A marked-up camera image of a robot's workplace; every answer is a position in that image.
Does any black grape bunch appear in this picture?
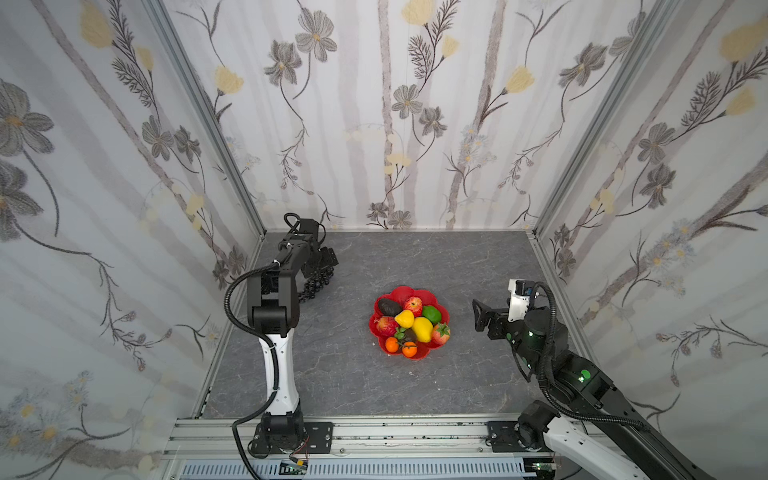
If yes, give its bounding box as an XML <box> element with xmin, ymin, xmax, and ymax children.
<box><xmin>299</xmin><ymin>267</ymin><xmax>334</xmax><ymax>303</ymax></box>

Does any red strawberry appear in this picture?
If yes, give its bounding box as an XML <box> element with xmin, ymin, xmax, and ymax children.
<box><xmin>431</xmin><ymin>322</ymin><xmax>451</xmax><ymax>346</ymax></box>

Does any green lime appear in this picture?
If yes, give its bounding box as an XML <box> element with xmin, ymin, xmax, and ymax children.
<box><xmin>422</xmin><ymin>305</ymin><xmax>442</xmax><ymax>325</ymax></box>

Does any yellow lemon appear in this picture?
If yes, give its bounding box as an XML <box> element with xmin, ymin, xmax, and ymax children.
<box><xmin>394</xmin><ymin>309</ymin><xmax>415</xmax><ymax>329</ymax></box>
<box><xmin>411</xmin><ymin>317</ymin><xmax>433</xmax><ymax>343</ymax></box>

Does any red apple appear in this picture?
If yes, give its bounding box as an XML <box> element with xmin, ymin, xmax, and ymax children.
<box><xmin>404</xmin><ymin>296</ymin><xmax>423</xmax><ymax>317</ymax></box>

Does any red flower-shaped plate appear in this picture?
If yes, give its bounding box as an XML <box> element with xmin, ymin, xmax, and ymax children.
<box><xmin>368</xmin><ymin>286</ymin><xmax>450</xmax><ymax>360</ymax></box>

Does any orange tangerine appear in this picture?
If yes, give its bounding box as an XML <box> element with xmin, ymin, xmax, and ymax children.
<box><xmin>401</xmin><ymin>341</ymin><xmax>419</xmax><ymax>358</ymax></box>
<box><xmin>385</xmin><ymin>337</ymin><xmax>400</xmax><ymax>354</ymax></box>

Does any black avocado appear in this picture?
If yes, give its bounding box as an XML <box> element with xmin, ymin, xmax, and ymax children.
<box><xmin>377</xmin><ymin>298</ymin><xmax>404</xmax><ymax>317</ymax></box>

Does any dark red wrinkled fruit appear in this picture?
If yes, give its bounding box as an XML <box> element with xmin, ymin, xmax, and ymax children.
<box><xmin>374</xmin><ymin>316</ymin><xmax>399</xmax><ymax>338</ymax></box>

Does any dark brown avocado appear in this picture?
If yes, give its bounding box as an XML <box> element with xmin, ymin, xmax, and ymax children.
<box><xmin>394</xmin><ymin>327</ymin><xmax>417</xmax><ymax>345</ymax></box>

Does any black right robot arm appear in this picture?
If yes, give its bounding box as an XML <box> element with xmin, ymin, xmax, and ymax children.
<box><xmin>472</xmin><ymin>298</ymin><xmax>710</xmax><ymax>479</ymax></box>

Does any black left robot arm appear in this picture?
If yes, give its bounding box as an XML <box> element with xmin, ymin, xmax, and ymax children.
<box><xmin>223</xmin><ymin>212</ymin><xmax>338</xmax><ymax>479</ymax></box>

